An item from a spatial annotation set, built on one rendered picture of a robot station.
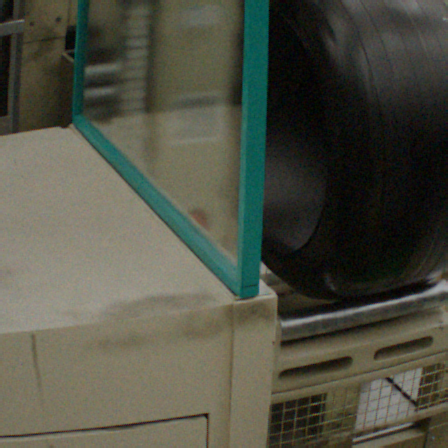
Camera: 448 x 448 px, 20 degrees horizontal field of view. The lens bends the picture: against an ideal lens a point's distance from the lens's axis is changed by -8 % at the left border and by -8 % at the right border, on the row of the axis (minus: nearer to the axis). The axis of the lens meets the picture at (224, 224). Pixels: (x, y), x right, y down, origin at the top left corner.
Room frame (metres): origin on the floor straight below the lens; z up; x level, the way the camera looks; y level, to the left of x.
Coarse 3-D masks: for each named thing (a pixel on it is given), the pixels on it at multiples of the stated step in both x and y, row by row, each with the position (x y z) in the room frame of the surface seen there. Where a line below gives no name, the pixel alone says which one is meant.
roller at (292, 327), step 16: (416, 288) 1.84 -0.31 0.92; (432, 288) 1.85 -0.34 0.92; (336, 304) 1.78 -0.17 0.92; (352, 304) 1.79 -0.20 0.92; (368, 304) 1.79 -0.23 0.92; (384, 304) 1.80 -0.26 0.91; (400, 304) 1.81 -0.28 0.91; (416, 304) 1.82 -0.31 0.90; (432, 304) 1.84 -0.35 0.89; (288, 320) 1.74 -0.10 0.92; (304, 320) 1.75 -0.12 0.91; (320, 320) 1.75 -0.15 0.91; (336, 320) 1.76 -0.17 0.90; (352, 320) 1.77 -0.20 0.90; (368, 320) 1.79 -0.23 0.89; (288, 336) 1.73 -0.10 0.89; (304, 336) 1.75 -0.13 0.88
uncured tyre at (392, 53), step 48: (288, 0) 1.86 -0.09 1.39; (336, 0) 1.79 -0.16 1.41; (432, 0) 1.86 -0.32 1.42; (288, 48) 2.19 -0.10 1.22; (336, 48) 1.74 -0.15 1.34; (384, 48) 1.73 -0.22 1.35; (432, 48) 1.77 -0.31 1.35; (288, 96) 2.19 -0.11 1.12; (336, 96) 1.71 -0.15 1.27; (384, 96) 1.69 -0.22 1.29; (432, 96) 1.72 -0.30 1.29; (288, 144) 2.16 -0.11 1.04; (336, 144) 1.70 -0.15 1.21; (384, 144) 1.67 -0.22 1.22; (432, 144) 1.69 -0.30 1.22; (288, 192) 2.10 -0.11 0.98; (336, 192) 1.70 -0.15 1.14; (384, 192) 1.66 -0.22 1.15; (432, 192) 1.69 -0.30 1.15; (288, 240) 2.02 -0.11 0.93; (336, 240) 1.70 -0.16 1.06; (384, 240) 1.68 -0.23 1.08; (432, 240) 1.72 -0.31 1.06; (336, 288) 1.75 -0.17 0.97; (384, 288) 1.78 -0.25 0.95
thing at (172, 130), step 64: (128, 0) 1.40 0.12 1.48; (192, 0) 1.22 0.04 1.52; (256, 0) 1.08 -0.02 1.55; (128, 64) 1.39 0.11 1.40; (192, 64) 1.21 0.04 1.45; (256, 64) 1.08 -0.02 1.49; (128, 128) 1.38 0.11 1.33; (192, 128) 1.20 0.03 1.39; (256, 128) 1.08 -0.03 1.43; (192, 192) 1.20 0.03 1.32; (256, 192) 1.08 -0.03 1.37; (256, 256) 1.08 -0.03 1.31
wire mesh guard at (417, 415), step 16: (432, 384) 2.44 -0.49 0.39; (368, 400) 2.36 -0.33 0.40; (400, 400) 2.40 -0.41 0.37; (304, 416) 2.31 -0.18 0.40; (320, 416) 2.32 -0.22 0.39; (352, 416) 2.35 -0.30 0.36; (400, 416) 2.41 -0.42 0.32; (416, 416) 2.42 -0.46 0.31; (352, 432) 2.35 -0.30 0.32; (368, 432) 2.36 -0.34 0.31
